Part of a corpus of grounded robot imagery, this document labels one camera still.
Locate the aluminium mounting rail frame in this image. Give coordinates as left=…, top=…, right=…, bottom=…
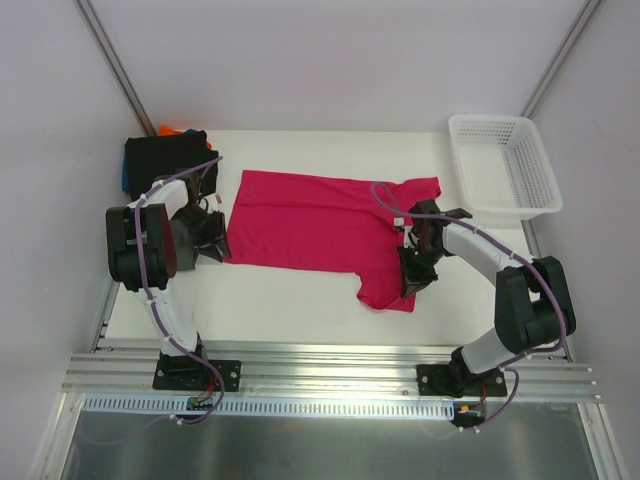
left=63, top=258, right=604, bottom=403

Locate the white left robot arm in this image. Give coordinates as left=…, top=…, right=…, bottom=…
left=105, top=174, right=232, bottom=388

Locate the orange folded t shirt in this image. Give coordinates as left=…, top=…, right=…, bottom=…
left=158, top=125, right=213, bottom=150

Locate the pink t shirt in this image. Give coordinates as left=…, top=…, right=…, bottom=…
left=227, top=170, right=441, bottom=313

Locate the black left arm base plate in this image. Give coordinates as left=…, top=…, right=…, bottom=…
left=152, top=354, right=242, bottom=392

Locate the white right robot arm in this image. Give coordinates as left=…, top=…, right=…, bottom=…
left=396, top=200, right=576, bottom=398

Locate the grey folded t shirt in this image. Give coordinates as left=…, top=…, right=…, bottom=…
left=170, top=219, right=199, bottom=271

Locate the black folded t shirt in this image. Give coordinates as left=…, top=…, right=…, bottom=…
left=125, top=135, right=219, bottom=200

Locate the right aluminium corner post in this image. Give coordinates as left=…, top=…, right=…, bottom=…
left=520, top=0, right=606, bottom=119

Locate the aluminium corner post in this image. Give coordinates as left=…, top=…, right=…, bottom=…
left=73, top=0, right=157, bottom=136
left=520, top=0, right=606, bottom=119

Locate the left aluminium corner post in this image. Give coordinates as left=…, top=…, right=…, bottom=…
left=73, top=0, right=157, bottom=136

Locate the white plastic basket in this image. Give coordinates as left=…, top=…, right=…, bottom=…
left=448, top=114, right=563, bottom=227

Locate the white slotted cable duct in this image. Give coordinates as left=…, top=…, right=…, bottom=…
left=82, top=394, right=454, bottom=421

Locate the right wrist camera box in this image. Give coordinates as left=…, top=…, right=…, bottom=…
left=409, top=199, right=473, bottom=230

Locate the blue folded t shirt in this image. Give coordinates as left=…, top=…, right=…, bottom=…
left=121, top=154, right=130, bottom=195

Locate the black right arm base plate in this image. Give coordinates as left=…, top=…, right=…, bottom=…
left=416, top=364, right=507, bottom=399

